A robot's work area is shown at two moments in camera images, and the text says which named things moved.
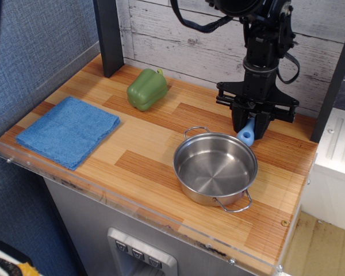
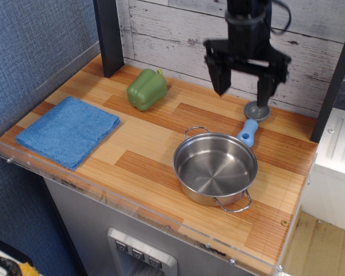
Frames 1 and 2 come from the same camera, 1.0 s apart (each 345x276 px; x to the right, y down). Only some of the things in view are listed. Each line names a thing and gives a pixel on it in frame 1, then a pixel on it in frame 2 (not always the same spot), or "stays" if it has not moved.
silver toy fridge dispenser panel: [135, 257] stays
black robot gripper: [258, 92] → [249, 40]
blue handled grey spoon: [246, 133] stays
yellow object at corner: [27, 270] stays
